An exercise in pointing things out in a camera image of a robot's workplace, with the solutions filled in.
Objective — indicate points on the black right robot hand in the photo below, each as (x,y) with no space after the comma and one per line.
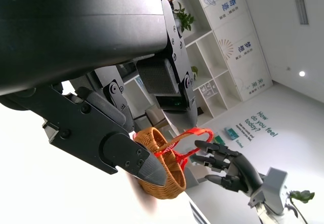
(243,173)

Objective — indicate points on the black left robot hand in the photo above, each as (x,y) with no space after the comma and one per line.
(76,31)

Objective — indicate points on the wicker basket with red ribbon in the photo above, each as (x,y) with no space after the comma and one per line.
(172,183)

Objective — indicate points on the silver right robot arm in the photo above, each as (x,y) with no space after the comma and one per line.
(265,216)

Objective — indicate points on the green leafy plant on stem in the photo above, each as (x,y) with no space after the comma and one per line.
(302,196)

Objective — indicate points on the large green potted plant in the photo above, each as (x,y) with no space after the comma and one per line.
(184,18)

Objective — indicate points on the small green potted plant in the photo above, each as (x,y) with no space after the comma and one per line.
(195,70)

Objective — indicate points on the round ceiling spotlight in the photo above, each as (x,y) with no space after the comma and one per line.
(302,73)

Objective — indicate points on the white shelf unit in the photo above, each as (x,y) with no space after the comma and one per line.
(227,56)

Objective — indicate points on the grey ceiling strip fixture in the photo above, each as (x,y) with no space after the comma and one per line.
(300,3)

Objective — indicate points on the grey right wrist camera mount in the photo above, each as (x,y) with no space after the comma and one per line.
(273,188)

